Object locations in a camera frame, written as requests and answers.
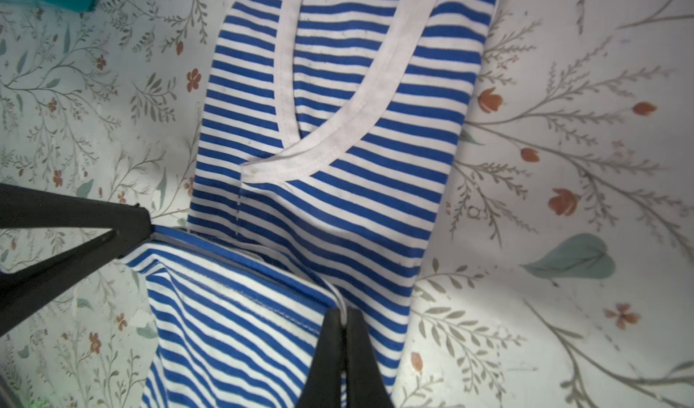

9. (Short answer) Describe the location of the blue white striped tank top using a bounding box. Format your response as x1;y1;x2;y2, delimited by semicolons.
124;0;499;407

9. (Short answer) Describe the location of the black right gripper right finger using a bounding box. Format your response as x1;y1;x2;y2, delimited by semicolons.
345;309;394;408

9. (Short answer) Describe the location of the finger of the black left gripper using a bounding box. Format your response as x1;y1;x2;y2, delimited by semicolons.
1;184;152;234
1;229;152;335

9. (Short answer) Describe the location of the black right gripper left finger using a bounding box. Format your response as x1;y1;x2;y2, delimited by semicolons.
296;309;343;408

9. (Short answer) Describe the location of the floral tablecloth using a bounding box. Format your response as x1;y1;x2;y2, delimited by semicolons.
1;0;693;407

